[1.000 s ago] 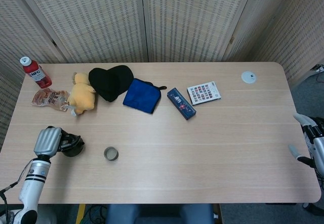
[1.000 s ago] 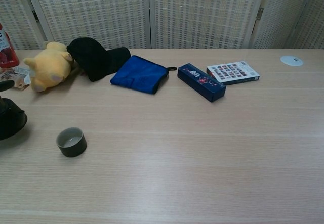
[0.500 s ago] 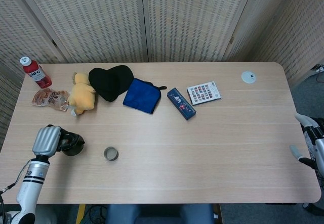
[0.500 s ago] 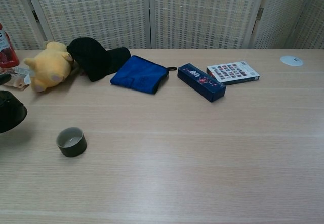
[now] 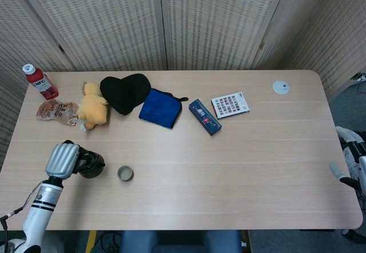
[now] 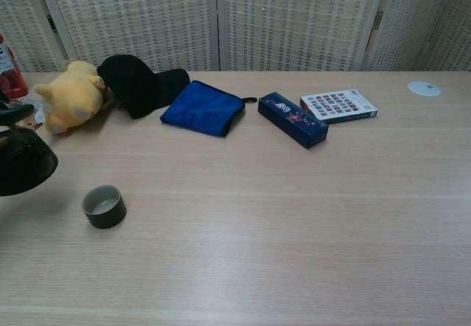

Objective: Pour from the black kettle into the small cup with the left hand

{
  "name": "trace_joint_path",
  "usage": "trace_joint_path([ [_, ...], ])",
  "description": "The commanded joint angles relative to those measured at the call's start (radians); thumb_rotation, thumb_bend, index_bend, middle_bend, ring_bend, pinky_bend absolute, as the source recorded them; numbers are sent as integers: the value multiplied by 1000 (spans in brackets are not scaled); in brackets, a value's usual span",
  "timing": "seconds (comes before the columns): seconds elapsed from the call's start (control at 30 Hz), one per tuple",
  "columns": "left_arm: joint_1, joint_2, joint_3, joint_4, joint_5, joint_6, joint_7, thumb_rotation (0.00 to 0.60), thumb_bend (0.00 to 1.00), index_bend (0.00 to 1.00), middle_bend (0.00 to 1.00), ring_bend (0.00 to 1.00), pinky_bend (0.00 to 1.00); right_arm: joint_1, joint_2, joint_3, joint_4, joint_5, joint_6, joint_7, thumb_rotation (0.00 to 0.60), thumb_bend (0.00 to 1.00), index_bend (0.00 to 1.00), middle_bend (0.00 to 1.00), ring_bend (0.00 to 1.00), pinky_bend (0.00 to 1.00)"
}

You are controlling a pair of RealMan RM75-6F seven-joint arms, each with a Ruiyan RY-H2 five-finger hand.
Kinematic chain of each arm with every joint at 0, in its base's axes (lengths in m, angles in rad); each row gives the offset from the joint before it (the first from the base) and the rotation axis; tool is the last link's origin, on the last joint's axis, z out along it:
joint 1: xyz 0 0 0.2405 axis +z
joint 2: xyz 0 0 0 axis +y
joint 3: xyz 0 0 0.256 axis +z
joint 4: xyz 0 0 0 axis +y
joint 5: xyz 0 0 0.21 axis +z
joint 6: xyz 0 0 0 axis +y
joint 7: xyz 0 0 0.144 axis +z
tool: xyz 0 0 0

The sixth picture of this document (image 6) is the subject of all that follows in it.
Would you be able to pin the black knit hat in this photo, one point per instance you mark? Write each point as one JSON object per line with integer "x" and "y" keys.
{"x": 136, "y": 87}

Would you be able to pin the blue microfiber towel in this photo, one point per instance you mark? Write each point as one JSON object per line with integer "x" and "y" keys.
{"x": 198, "y": 105}

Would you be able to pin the woven folding screen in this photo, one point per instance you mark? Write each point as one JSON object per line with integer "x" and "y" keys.
{"x": 147, "y": 17}

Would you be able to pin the black cast iron teapot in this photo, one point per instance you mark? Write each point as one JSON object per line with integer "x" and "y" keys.
{"x": 25, "y": 168}

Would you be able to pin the small dark ceramic cup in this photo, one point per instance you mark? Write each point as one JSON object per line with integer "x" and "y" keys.
{"x": 106, "y": 216}

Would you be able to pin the red juice bottle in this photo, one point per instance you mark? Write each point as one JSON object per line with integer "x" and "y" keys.
{"x": 11, "y": 76}

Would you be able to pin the brass screen hinge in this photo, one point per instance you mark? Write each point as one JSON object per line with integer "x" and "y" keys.
{"x": 379, "y": 20}
{"x": 52, "y": 23}

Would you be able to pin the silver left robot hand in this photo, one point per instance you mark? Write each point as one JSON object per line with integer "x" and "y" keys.
{"x": 14, "y": 115}

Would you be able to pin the long dark blue box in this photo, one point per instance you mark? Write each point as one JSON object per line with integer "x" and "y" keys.
{"x": 290, "y": 120}

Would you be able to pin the white box with picture grid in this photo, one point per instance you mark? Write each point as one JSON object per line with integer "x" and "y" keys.
{"x": 338, "y": 105}

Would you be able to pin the yellow plush toy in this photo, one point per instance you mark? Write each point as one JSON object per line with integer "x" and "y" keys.
{"x": 73, "y": 94}

